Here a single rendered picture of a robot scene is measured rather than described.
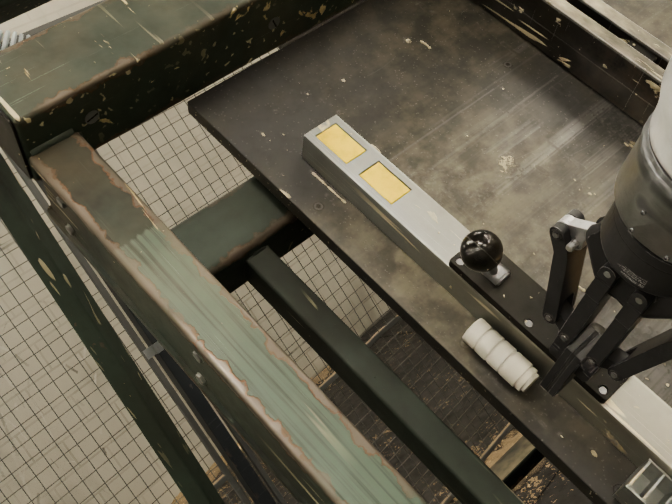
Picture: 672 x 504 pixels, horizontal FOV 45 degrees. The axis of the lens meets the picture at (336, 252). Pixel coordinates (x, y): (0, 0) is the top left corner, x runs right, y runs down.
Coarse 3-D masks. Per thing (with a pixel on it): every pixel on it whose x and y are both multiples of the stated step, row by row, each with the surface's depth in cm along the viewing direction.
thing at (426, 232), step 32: (320, 128) 91; (320, 160) 91; (352, 160) 89; (384, 160) 89; (352, 192) 89; (416, 192) 87; (384, 224) 88; (416, 224) 85; (448, 224) 85; (416, 256) 86; (448, 256) 83; (448, 288) 85; (576, 384) 77; (640, 384) 77; (608, 416) 76; (640, 416) 75; (640, 448) 75
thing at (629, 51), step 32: (480, 0) 110; (512, 0) 105; (544, 0) 102; (576, 0) 103; (544, 32) 104; (576, 32) 101; (608, 32) 99; (640, 32) 100; (576, 64) 103; (608, 64) 100; (640, 64) 96; (608, 96) 102; (640, 96) 99
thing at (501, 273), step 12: (468, 240) 71; (480, 240) 70; (492, 240) 70; (468, 252) 70; (480, 252) 70; (492, 252) 70; (468, 264) 71; (480, 264) 70; (492, 264) 70; (492, 276) 80; (504, 276) 80
